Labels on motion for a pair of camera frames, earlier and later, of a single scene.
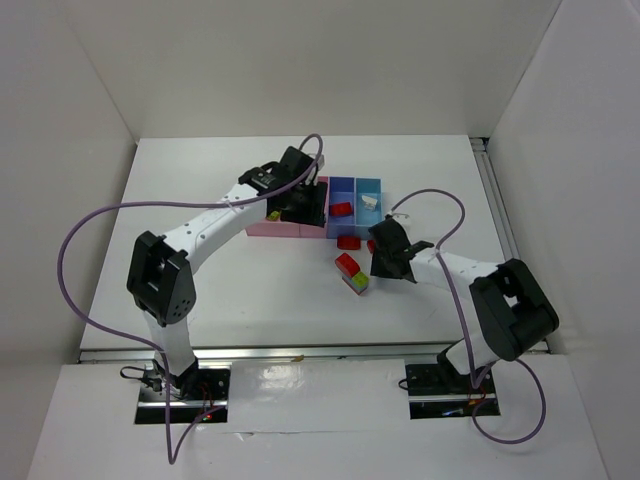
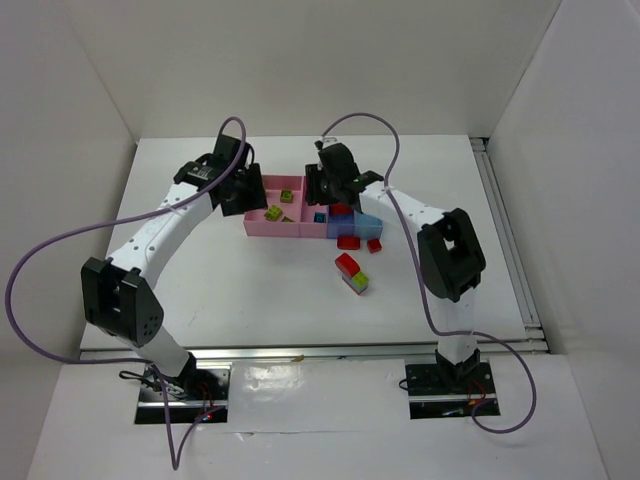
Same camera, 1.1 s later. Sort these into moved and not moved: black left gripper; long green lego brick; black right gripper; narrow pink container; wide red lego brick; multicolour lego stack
Moved: black right gripper; black left gripper
Not moved: wide red lego brick; narrow pink container; multicolour lego stack; long green lego brick
